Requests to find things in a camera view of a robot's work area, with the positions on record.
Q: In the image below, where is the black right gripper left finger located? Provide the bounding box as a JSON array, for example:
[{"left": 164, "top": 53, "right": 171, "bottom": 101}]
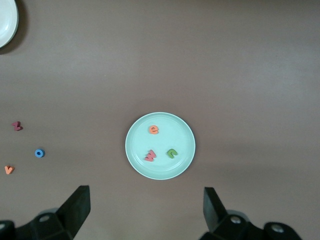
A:
[{"left": 0, "top": 185, "right": 91, "bottom": 240}]

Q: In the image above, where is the light green plate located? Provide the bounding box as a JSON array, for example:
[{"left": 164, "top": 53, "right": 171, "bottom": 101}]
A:
[{"left": 124, "top": 111, "right": 197, "bottom": 181}]

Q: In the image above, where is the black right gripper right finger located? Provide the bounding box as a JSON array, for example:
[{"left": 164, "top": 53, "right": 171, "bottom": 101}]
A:
[{"left": 203, "top": 187, "right": 303, "bottom": 240}]

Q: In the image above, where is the red foam letter w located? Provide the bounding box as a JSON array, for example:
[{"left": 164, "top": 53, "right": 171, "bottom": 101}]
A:
[{"left": 144, "top": 149, "right": 157, "bottom": 163}]

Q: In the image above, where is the brown table cover sheet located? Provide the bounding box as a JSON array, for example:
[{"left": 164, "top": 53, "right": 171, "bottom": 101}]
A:
[{"left": 0, "top": 0, "right": 320, "bottom": 240}]

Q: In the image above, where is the beige plate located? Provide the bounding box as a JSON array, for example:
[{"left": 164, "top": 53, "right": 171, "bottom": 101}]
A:
[{"left": 0, "top": 0, "right": 20, "bottom": 49}]

